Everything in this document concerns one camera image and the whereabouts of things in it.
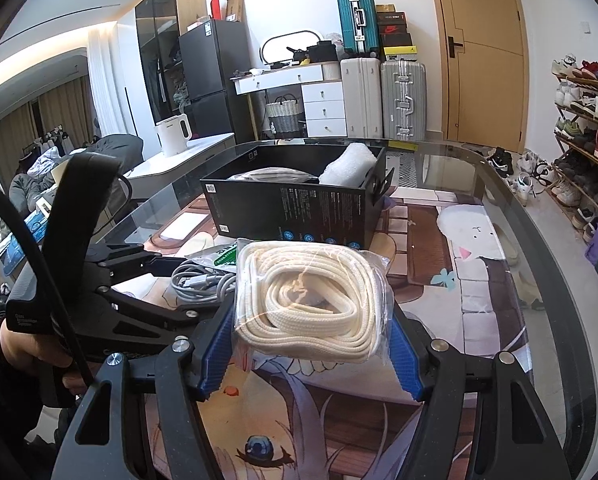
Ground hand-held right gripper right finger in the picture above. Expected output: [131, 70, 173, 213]
[386, 305, 572, 480]

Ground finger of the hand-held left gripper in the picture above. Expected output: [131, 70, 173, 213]
[96, 285, 225, 341]
[84, 242, 192, 286]

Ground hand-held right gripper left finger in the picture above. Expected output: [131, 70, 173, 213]
[54, 300, 240, 480]

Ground bagged cream shoelaces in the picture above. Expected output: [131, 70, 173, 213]
[231, 240, 397, 363]

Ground black cardboard box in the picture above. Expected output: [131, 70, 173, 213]
[199, 142, 396, 252]

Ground white foam sheet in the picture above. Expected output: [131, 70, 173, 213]
[318, 142, 382, 187]

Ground person's left hand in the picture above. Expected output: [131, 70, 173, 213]
[0, 317, 94, 396]

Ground dark beanbag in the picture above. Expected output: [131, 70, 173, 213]
[81, 134, 144, 181]

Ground grey white clothing pile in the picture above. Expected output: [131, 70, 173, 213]
[9, 152, 62, 196]

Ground clothes rack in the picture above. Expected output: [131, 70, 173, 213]
[21, 127, 87, 161]

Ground green label packet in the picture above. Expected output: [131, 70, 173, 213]
[185, 244, 242, 275]

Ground brown curtain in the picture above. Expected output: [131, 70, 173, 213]
[0, 77, 92, 156]

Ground printed desk mat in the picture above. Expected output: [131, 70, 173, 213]
[114, 187, 535, 480]

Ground white electric kettle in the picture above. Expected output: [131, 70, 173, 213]
[154, 112, 192, 157]

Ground white side table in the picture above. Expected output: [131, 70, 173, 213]
[124, 132, 237, 201]

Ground white curtain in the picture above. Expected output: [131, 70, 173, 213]
[88, 27, 127, 138]

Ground beige slipper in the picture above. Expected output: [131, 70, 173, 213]
[514, 272, 545, 311]
[494, 222, 522, 266]

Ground dark glass wardrobe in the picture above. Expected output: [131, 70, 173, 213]
[135, 0, 207, 126]

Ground black refrigerator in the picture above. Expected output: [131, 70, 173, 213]
[179, 19, 255, 138]

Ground striped floor rug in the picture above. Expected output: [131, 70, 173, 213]
[386, 152, 420, 188]

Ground woven basket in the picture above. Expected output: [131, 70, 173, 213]
[265, 94, 305, 133]

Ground pile of shoes on floor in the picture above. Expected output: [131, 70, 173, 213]
[486, 147, 560, 206]

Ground white vanity desk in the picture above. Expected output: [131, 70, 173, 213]
[234, 62, 347, 137]

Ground oval mirror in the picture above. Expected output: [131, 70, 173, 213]
[259, 30, 322, 67]

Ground silver suitcase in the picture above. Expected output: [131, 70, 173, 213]
[380, 60, 427, 142]

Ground white suitcase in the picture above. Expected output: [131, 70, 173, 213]
[340, 57, 384, 138]

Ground black bag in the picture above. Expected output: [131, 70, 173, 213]
[306, 40, 339, 63]

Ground wooden door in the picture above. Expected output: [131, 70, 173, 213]
[429, 0, 527, 153]

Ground teal suitcase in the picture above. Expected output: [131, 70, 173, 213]
[336, 0, 381, 58]

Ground wooden shoe rack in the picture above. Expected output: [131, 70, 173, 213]
[552, 72, 598, 241]

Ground black red shoe box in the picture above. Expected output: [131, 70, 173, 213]
[376, 12, 407, 36]

